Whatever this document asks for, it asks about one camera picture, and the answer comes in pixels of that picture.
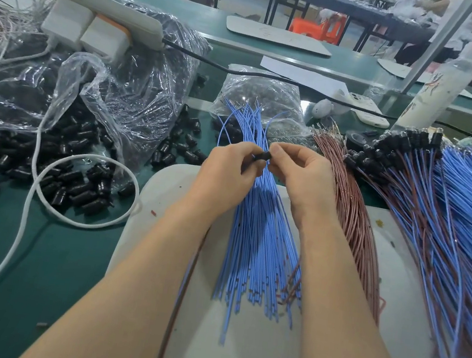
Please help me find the person's right hand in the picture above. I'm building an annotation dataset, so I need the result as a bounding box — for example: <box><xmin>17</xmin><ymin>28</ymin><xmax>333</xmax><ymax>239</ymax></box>
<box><xmin>258</xmin><ymin>139</ymin><xmax>349</xmax><ymax>234</ymax></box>

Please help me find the person's left hand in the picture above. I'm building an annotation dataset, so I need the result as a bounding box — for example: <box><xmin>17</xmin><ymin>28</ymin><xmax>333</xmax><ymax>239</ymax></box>
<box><xmin>185</xmin><ymin>134</ymin><xmax>271</xmax><ymax>227</ymax></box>

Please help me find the bundle of blue wires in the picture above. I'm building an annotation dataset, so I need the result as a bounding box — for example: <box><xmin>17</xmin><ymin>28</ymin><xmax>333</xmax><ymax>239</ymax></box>
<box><xmin>184</xmin><ymin>99</ymin><xmax>329</xmax><ymax>354</ymax></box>

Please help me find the pile of assembled wire harnesses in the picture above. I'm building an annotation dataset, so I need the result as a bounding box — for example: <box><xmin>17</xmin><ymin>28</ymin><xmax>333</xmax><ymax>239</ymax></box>
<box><xmin>314</xmin><ymin>114</ymin><xmax>472</xmax><ymax>358</ymax></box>

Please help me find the person's right forearm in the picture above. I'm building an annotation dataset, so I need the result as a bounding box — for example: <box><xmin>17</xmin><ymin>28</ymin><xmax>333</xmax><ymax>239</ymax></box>
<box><xmin>282</xmin><ymin>212</ymin><xmax>445</xmax><ymax>358</ymax></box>

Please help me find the person's left forearm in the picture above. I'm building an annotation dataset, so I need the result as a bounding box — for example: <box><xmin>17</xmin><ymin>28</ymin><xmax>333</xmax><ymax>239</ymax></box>
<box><xmin>19</xmin><ymin>179</ymin><xmax>235</xmax><ymax>358</ymax></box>

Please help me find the white computer mouse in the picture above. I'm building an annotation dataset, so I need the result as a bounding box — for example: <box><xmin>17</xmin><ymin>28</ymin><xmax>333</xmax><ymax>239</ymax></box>
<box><xmin>310</xmin><ymin>97</ymin><xmax>336</xmax><ymax>123</ymax></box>

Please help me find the small clear plastic bag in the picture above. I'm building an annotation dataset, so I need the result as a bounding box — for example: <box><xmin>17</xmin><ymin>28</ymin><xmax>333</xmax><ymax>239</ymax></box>
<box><xmin>208</xmin><ymin>61</ymin><xmax>317</xmax><ymax>146</ymax></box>

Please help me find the white flat device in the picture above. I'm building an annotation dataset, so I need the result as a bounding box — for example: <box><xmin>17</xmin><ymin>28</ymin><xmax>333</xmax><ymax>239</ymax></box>
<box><xmin>337</xmin><ymin>90</ymin><xmax>396</xmax><ymax>130</ymax></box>

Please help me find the white paper sheet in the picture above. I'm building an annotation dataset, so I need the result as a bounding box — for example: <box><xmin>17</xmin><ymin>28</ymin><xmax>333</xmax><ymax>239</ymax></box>
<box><xmin>257</xmin><ymin>55</ymin><xmax>359</xmax><ymax>102</ymax></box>

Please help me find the large clear plastic bag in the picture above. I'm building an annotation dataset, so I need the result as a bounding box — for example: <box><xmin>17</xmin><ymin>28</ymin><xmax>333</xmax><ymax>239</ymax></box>
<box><xmin>0</xmin><ymin>0</ymin><xmax>218</xmax><ymax>180</ymax></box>

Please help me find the white flat tray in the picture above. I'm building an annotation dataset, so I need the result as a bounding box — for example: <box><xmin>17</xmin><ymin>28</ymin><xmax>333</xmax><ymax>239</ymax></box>
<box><xmin>223</xmin><ymin>14</ymin><xmax>337</xmax><ymax>58</ymax></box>
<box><xmin>374</xmin><ymin>58</ymin><xmax>472</xmax><ymax>100</ymax></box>

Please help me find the orange plastic stool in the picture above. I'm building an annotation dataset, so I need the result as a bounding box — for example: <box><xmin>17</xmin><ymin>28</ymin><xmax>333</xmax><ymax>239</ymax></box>
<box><xmin>289</xmin><ymin>5</ymin><xmax>350</xmax><ymax>45</ymax></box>

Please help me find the white spray bottle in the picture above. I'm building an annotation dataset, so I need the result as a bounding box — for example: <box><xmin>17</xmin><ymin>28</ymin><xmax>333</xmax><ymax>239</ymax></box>
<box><xmin>396</xmin><ymin>28</ymin><xmax>472</xmax><ymax>139</ymax></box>

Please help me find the white work board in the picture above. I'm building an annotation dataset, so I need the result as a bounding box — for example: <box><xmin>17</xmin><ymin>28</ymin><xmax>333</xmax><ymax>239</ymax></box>
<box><xmin>95</xmin><ymin>155</ymin><xmax>472</xmax><ymax>358</ymax></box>

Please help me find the white orange charger adapter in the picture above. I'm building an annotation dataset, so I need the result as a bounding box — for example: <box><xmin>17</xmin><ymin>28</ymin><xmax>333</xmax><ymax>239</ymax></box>
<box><xmin>77</xmin><ymin>12</ymin><xmax>135</xmax><ymax>66</ymax></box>

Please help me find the white power strip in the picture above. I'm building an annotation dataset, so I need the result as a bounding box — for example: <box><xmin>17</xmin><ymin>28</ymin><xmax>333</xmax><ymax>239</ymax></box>
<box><xmin>37</xmin><ymin>0</ymin><xmax>171</xmax><ymax>52</ymax></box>

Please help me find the black power cord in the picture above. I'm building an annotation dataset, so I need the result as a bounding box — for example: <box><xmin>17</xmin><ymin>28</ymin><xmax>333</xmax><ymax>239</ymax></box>
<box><xmin>155</xmin><ymin>37</ymin><xmax>472</xmax><ymax>138</ymax></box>

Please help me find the white charging cable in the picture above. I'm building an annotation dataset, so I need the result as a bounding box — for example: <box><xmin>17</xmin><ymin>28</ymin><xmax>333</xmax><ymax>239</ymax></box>
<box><xmin>0</xmin><ymin>39</ymin><xmax>161</xmax><ymax>353</ymax></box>

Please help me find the slanted metal frame post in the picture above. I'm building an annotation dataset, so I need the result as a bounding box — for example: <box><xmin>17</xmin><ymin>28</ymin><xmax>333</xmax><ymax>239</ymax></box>
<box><xmin>400</xmin><ymin>0</ymin><xmax>472</xmax><ymax>101</ymax></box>

